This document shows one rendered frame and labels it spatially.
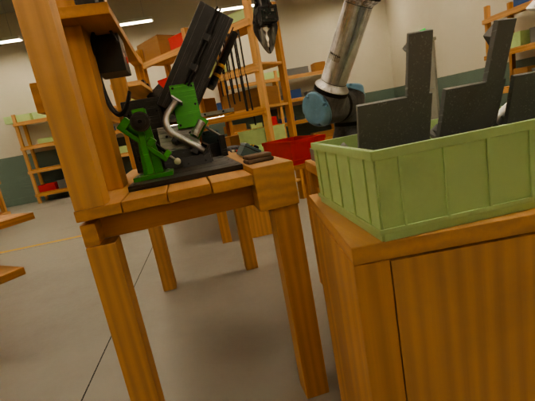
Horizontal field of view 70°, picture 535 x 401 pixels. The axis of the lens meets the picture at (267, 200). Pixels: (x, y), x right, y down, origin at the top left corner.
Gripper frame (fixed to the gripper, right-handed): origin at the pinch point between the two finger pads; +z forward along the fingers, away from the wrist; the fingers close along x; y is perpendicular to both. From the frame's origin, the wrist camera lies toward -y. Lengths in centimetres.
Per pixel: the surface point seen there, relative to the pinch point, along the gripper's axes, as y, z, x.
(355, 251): 85, 51, -12
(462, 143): 87, 35, 10
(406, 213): 86, 46, -2
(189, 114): -37, 17, -33
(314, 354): 25, 112, -9
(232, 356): -16, 129, -38
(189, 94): -39, 7, -31
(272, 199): 26, 51, -14
